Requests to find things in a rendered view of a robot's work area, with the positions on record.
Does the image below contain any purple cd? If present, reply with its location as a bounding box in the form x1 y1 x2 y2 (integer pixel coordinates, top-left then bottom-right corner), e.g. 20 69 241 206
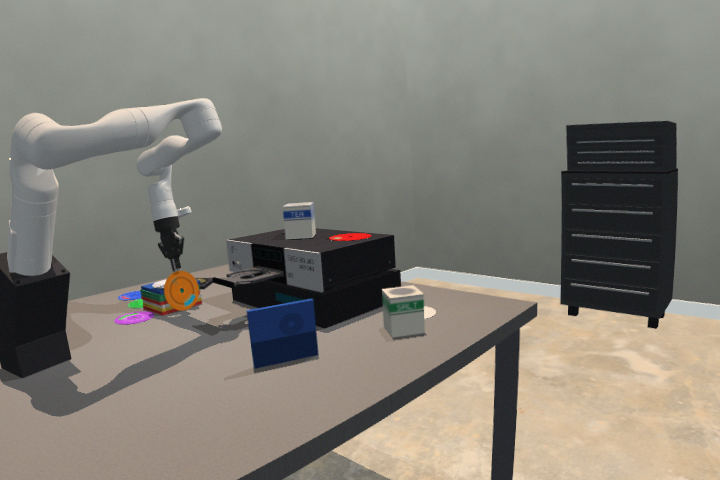
114 311 154 325

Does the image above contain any blue cd with orange label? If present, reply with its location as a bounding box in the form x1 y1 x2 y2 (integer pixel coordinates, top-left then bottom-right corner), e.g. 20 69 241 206
118 291 141 300

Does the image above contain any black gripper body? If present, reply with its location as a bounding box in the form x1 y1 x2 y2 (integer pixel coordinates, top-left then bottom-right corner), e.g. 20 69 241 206
153 216 180 247

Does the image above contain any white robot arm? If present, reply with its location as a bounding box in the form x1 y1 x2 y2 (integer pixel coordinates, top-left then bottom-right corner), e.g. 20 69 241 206
7 99 222 276

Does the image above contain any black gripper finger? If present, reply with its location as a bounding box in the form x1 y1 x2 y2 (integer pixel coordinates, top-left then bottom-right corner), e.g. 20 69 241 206
165 232 184 271
158 237 174 272

